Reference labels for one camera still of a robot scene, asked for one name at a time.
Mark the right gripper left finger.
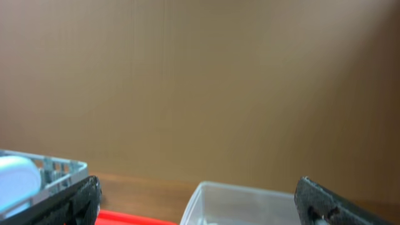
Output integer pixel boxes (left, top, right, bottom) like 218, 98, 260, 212
1, 176, 102, 225

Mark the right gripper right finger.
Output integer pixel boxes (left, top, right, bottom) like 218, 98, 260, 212
294, 177, 394, 225

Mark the light blue round plate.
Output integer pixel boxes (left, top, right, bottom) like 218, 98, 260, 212
1, 156, 41, 211

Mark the grey plastic dishwasher rack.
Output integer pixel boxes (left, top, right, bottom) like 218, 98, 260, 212
1, 149, 88, 220

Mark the clear plastic waste bin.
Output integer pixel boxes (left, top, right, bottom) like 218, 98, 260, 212
180, 181, 301, 225

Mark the red plastic serving tray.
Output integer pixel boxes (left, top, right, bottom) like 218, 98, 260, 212
95, 210, 176, 225

